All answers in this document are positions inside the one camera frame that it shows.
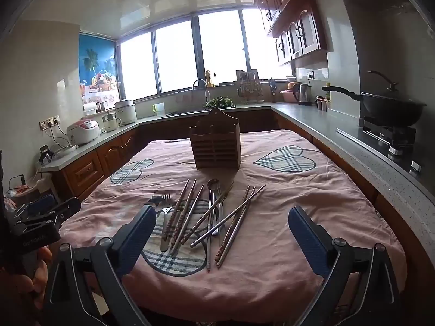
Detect pink tablecloth with plaid hearts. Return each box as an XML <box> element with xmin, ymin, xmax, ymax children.
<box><xmin>59</xmin><ymin>129</ymin><xmax>408</xmax><ymax>326</ymax></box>

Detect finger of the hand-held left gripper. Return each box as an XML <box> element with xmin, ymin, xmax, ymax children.
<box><xmin>15</xmin><ymin>194</ymin><xmax>57</xmax><ymax>218</ymax></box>
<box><xmin>14</xmin><ymin>197</ymin><xmax>82</xmax><ymax>230</ymax></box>

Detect tropical beach wall poster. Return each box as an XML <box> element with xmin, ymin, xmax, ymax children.
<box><xmin>79</xmin><ymin>34</ymin><xmax>120</xmax><ymax>105</ymax></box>

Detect grey kitchen countertop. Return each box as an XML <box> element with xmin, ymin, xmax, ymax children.
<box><xmin>40</xmin><ymin>102</ymin><xmax>435</xmax><ymax>240</ymax></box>

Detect kitchen window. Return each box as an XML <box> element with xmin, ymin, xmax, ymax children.
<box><xmin>116</xmin><ymin>7</ymin><xmax>270</xmax><ymax>101</ymax></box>

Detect metal spoon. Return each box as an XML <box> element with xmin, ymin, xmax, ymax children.
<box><xmin>207</xmin><ymin>178</ymin><xmax>225</xmax><ymax>237</ymax></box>

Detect wall power socket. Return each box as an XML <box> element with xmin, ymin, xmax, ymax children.
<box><xmin>39</xmin><ymin>115</ymin><xmax>61</xmax><ymax>131</ymax></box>

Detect electric kettle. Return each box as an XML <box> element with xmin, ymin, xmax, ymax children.
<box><xmin>293</xmin><ymin>82</ymin><xmax>313</xmax><ymax>106</ymax></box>

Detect white and pink rice cooker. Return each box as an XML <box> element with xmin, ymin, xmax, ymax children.
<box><xmin>66</xmin><ymin>119</ymin><xmax>101</xmax><ymax>145</ymax></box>

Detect kitchen faucet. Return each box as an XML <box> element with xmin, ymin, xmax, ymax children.
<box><xmin>192</xmin><ymin>79</ymin><xmax>212</xmax><ymax>106</ymax></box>

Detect wooden utensil holder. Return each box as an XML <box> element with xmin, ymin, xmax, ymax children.
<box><xmin>189</xmin><ymin>108</ymin><xmax>241</xmax><ymax>170</ymax></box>

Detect black wok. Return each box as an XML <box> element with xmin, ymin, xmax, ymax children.
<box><xmin>321</xmin><ymin>86</ymin><xmax>427</xmax><ymax>128</ymax></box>

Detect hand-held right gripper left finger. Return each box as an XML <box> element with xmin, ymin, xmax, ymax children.
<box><xmin>42</xmin><ymin>205</ymin><xmax>157</xmax><ymax>326</ymax></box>

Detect metal chopstick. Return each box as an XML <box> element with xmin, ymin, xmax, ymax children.
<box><xmin>206</xmin><ymin>190</ymin><xmax>213</xmax><ymax>273</ymax></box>
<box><xmin>169</xmin><ymin>184</ymin><xmax>205</xmax><ymax>255</ymax></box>
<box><xmin>189</xmin><ymin>184</ymin><xmax>266</xmax><ymax>248</ymax></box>

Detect black charger device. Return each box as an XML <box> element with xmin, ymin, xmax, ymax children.
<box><xmin>39</xmin><ymin>145</ymin><xmax>55</xmax><ymax>164</ymax></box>

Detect gas stove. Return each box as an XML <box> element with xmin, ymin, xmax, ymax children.
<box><xmin>336</xmin><ymin>115</ymin><xmax>424</xmax><ymax>174</ymax></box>

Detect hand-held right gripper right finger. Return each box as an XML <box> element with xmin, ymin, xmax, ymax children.
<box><xmin>288</xmin><ymin>206</ymin><xmax>402</xmax><ymax>326</ymax></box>

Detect person's left hand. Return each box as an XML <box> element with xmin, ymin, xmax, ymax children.
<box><xmin>14</xmin><ymin>247</ymin><xmax>53</xmax><ymax>326</ymax></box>

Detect black wok lid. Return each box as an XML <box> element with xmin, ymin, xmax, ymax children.
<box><xmin>360</xmin><ymin>70</ymin><xmax>425</xmax><ymax>106</ymax></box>

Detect wooden wall cabinets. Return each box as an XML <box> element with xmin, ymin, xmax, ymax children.
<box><xmin>254</xmin><ymin>0</ymin><xmax>329</xmax><ymax>67</ymax></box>

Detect brown patterned chopstick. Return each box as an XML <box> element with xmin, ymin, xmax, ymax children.
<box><xmin>162</xmin><ymin>178</ymin><xmax>190</xmax><ymax>241</ymax></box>
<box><xmin>217</xmin><ymin>186</ymin><xmax>257</xmax><ymax>268</ymax></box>
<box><xmin>169</xmin><ymin>179</ymin><xmax>198</xmax><ymax>246</ymax></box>
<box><xmin>214</xmin><ymin>185</ymin><xmax>251</xmax><ymax>263</ymax></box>

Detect small white electric pot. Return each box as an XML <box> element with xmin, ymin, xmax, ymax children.
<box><xmin>101</xmin><ymin>111</ymin><xmax>120</xmax><ymax>133</ymax></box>

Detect green vegetables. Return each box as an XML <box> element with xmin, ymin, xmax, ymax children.
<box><xmin>205</xmin><ymin>97</ymin><xmax>235</xmax><ymax>109</ymax></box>

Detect cutting board rack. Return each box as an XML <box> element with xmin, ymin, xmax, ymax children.
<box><xmin>236</xmin><ymin>69</ymin><xmax>265</xmax><ymax>104</ymax></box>

